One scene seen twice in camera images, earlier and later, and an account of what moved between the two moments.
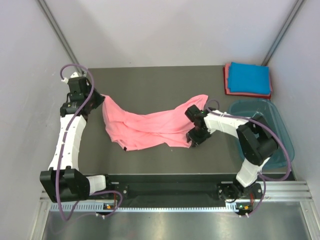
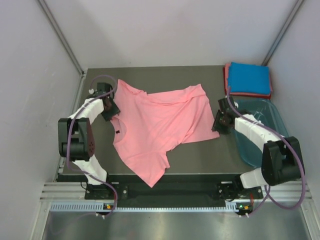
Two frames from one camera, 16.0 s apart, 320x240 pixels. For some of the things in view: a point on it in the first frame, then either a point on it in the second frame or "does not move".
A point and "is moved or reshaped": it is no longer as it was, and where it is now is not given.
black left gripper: x=100 y=99 → x=115 y=110
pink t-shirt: x=170 y=128 is moved or reshaped
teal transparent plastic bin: x=265 y=110 does not move
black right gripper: x=191 y=136 → x=216 y=126
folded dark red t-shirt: x=267 y=97 does not move
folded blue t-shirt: x=249 y=78 does not move
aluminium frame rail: x=283 y=190 does not move
